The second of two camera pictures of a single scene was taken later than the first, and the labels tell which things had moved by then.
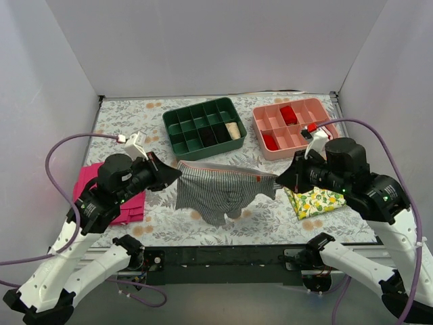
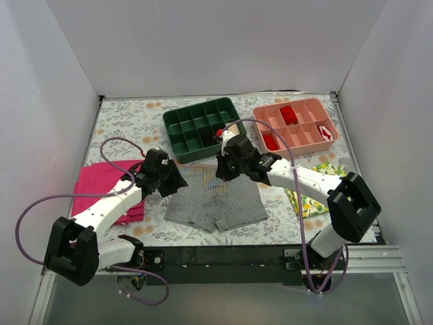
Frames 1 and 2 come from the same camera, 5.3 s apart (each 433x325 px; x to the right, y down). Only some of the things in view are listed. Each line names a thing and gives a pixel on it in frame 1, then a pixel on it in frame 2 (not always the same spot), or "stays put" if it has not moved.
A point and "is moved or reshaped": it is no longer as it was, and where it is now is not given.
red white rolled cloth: (328, 132) stays put
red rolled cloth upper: (288, 114) stays put
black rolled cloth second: (207, 136) stays put
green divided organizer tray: (205, 128) stays put
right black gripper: (301, 174) → (222, 164)
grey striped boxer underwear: (214, 191) is moved or reshaped
